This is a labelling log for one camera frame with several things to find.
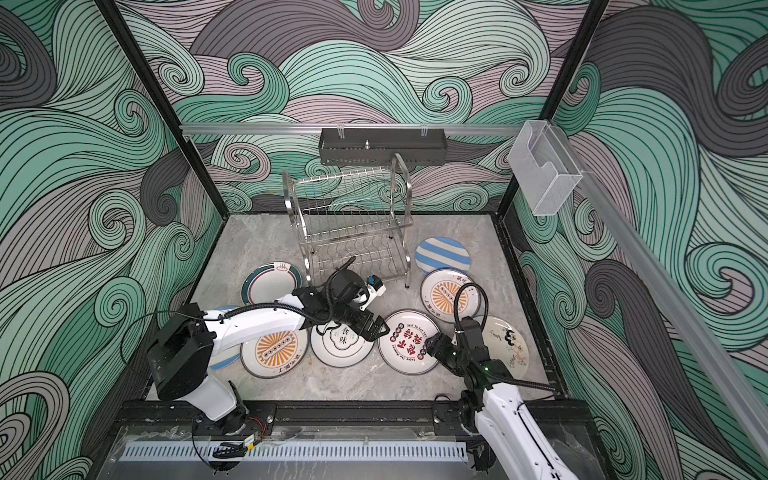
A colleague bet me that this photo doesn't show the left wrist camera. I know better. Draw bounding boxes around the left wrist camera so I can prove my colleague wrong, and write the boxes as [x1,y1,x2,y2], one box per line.
[359,275,386,311]

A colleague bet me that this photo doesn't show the white plate teal red rim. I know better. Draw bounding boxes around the white plate teal red rim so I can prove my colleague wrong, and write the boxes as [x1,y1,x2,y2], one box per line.
[241,261,303,305]

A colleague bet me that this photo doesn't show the cream plate small drawings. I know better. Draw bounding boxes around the cream plate small drawings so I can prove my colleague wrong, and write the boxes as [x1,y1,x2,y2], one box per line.
[482,316,530,379]

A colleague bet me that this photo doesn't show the blue cream striped plate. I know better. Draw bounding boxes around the blue cream striped plate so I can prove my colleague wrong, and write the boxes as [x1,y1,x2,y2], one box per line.
[206,305,242,372]

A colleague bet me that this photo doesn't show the steel two-tier dish rack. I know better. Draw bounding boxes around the steel two-tier dish rack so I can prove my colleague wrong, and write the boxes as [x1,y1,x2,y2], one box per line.
[282,153,413,287]

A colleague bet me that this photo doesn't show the clear acrylic wall holder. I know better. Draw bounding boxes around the clear acrylic wall holder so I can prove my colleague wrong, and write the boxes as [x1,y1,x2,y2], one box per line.
[507,120,583,216]

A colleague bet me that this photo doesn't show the white slotted cable duct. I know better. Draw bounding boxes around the white slotted cable duct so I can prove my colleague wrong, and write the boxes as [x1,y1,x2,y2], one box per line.
[118,441,469,463]

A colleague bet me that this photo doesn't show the sunburst plate red green rim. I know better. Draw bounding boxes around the sunburst plate red green rim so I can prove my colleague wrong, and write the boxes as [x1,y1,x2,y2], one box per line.
[420,269,481,324]

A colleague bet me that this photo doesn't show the white plate red characters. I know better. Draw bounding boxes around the white plate red characters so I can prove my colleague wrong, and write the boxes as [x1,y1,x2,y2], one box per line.
[377,310,440,376]

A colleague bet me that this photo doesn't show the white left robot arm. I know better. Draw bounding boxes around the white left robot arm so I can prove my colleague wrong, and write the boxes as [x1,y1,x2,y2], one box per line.
[146,268,388,434]

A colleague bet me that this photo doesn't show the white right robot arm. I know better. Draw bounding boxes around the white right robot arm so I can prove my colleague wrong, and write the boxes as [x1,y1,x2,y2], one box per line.
[425,318,576,479]

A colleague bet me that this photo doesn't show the black wall-mounted tray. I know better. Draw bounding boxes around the black wall-mounted tray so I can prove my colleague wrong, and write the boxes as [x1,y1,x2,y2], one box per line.
[318,128,448,167]

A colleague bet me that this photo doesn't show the blue white striped plate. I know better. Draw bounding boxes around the blue white striped plate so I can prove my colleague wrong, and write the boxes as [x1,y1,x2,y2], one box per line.
[414,237,471,274]

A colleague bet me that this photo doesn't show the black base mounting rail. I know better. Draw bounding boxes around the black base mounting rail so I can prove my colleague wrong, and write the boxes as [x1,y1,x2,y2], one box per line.
[113,398,595,439]

